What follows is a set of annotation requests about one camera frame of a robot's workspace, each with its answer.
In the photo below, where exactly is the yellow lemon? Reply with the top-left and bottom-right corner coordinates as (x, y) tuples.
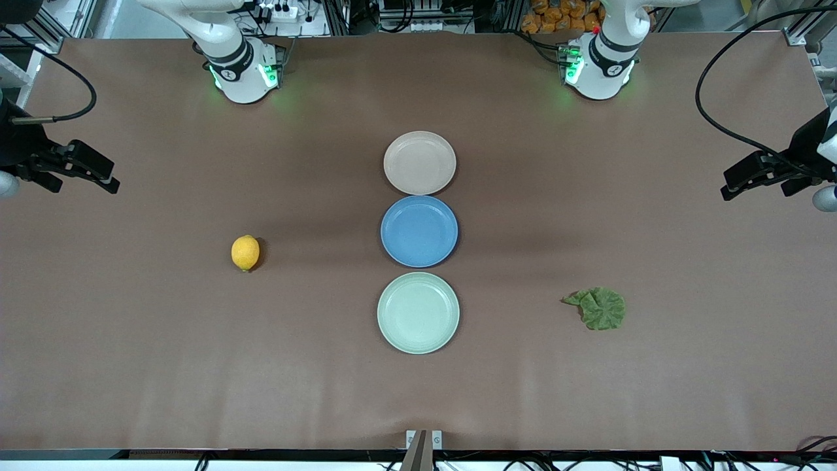
(231, 234), (261, 272)

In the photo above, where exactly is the green lettuce leaf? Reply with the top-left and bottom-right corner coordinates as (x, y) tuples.
(561, 287), (626, 331)

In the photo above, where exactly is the bag of orange fruit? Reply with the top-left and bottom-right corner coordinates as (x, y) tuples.
(521, 0), (604, 35)

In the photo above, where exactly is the beige plate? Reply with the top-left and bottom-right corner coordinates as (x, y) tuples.
(383, 131), (457, 196)

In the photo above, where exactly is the blue plate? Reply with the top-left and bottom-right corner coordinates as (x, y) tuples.
(381, 195), (459, 268)

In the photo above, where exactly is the pale green plate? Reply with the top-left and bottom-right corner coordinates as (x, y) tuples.
(377, 272), (460, 355)

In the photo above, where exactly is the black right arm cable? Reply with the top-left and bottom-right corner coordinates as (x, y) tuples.
(0, 25), (98, 125)

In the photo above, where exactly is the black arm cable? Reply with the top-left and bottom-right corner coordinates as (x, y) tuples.
(0, 25), (98, 125)
(694, 5), (837, 167)

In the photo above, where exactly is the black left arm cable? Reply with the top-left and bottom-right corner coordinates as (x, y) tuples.
(694, 5), (837, 167)

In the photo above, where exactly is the aluminium frame profile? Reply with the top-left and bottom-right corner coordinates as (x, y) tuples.
(781, 0), (837, 48)
(0, 0), (99, 54)

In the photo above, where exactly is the black base cable bundle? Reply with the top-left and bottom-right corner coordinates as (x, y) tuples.
(517, 26), (570, 66)

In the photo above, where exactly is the grey metal bracket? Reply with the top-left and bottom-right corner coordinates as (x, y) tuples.
(405, 430), (443, 471)

